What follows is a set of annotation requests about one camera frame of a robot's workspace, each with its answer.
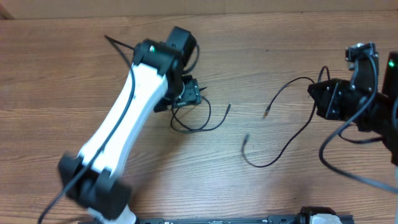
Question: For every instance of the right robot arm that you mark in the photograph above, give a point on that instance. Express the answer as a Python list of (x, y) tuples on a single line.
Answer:
[(377, 117)]

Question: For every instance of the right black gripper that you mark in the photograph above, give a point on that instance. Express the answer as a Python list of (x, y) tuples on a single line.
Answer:
[(327, 107)]

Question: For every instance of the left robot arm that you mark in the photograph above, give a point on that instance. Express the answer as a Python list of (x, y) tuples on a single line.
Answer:
[(158, 78)]

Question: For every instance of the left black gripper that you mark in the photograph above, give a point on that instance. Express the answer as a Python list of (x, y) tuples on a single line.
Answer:
[(192, 95)]

